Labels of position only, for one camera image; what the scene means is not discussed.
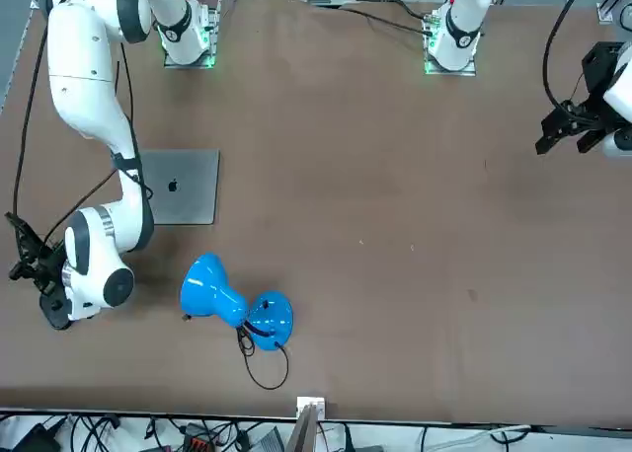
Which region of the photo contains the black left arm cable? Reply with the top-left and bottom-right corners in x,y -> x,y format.
542,0 -> 592,113

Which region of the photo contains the black lamp cable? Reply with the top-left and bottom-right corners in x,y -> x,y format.
181,312 -> 290,391

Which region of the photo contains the black desktop phone stand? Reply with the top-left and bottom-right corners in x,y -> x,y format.
8,257 -> 75,331

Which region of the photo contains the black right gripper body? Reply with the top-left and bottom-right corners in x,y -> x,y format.
35,243 -> 69,299

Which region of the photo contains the aluminium frame post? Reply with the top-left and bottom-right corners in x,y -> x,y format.
285,396 -> 327,452

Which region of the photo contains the black base cable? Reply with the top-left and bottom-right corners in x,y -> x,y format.
338,5 -> 431,35

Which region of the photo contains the blue desk lamp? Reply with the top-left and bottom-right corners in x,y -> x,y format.
180,252 -> 295,353

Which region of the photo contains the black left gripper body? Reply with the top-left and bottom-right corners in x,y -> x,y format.
567,40 -> 626,127

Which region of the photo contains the black power adapter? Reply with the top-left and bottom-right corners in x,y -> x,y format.
12,423 -> 60,452

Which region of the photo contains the grey closed laptop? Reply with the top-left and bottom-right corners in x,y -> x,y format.
137,148 -> 221,226

